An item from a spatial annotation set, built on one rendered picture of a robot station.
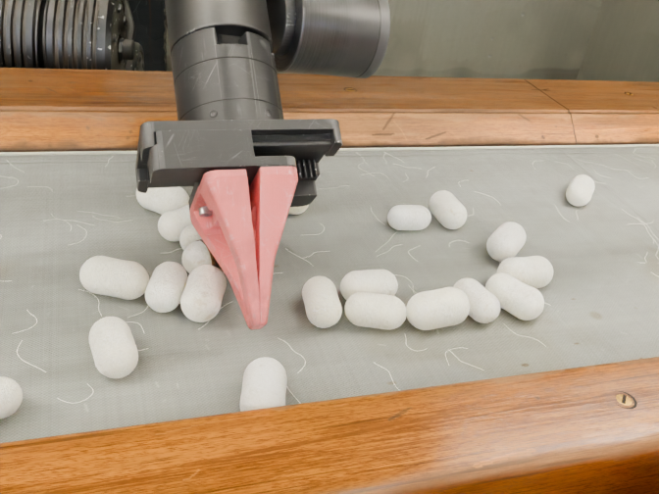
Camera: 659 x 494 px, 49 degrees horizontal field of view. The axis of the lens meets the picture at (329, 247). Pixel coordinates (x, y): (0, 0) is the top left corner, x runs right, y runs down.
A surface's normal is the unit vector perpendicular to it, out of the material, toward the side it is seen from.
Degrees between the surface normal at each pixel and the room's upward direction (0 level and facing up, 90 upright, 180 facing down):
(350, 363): 0
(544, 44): 88
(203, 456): 0
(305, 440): 0
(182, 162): 41
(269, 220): 63
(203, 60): 51
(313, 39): 92
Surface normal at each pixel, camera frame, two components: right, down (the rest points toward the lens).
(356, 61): 0.29, 0.80
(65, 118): 0.30, -0.22
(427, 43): 0.26, 0.54
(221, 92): 0.00, -0.24
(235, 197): 0.33, 0.09
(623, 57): -0.95, 0.04
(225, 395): 0.13, -0.84
